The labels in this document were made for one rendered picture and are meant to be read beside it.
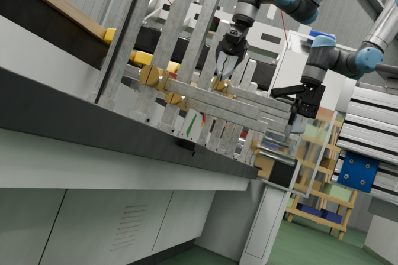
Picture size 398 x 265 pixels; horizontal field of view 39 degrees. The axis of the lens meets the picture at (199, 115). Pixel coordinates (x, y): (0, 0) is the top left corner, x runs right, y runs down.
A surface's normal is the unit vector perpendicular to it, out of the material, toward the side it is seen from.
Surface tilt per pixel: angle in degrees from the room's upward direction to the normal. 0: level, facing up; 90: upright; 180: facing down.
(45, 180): 90
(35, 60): 90
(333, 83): 90
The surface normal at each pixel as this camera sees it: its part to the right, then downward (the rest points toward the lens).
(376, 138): -0.55, -0.25
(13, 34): 0.92, 0.32
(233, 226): -0.20, -0.13
